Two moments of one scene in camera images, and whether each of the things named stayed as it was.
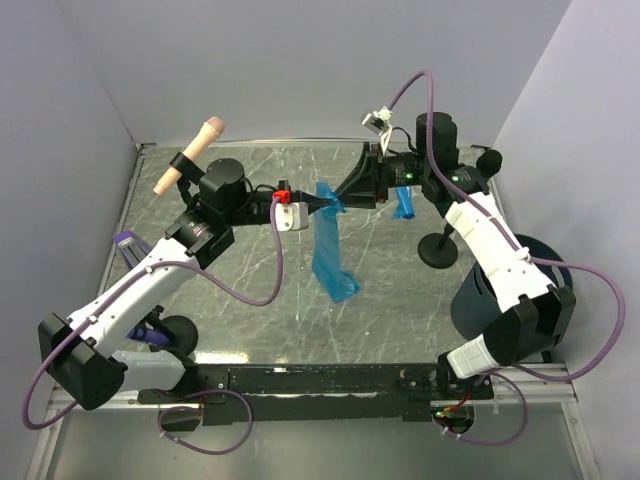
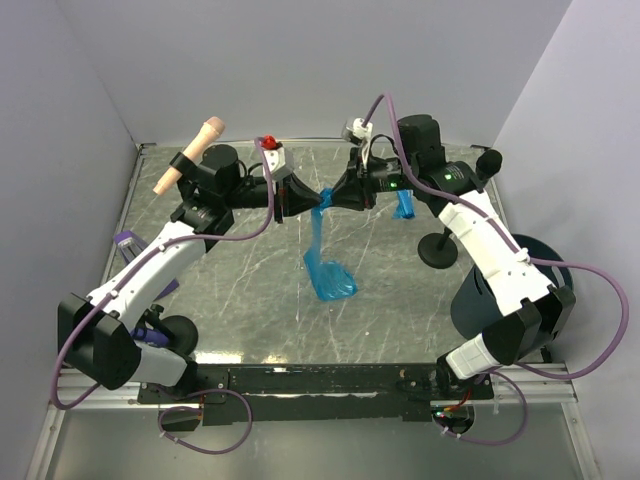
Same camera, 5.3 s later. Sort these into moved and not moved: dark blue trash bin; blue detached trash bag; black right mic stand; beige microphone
Moved: blue detached trash bag
Not moved: dark blue trash bin; black right mic stand; beige microphone
